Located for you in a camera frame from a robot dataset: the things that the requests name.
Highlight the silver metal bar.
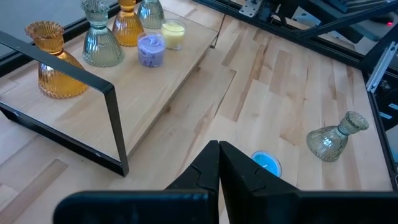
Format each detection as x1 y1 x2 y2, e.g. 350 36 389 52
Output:
366 42 398 93

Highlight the silver metal corner bracket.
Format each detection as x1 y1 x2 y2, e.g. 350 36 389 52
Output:
238 0 262 18

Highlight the black aluminium rig frame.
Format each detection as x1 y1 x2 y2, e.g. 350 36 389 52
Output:
0 0 398 191

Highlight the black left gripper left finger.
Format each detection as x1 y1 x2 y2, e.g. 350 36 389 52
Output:
164 140 220 224

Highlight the blue candle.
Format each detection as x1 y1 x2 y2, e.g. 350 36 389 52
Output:
251 150 283 178

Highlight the purple candle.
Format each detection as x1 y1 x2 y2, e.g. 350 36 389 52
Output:
137 32 167 68

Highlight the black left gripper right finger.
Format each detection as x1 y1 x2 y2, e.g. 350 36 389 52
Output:
220 141 300 224

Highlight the amber glass candlestick holder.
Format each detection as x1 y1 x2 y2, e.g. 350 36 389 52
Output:
24 21 89 100
111 0 146 47

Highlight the yellow candle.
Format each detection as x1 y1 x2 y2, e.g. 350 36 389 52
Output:
160 18 187 51

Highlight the wooden shelf with black frame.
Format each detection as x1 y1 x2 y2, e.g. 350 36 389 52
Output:
0 0 229 177

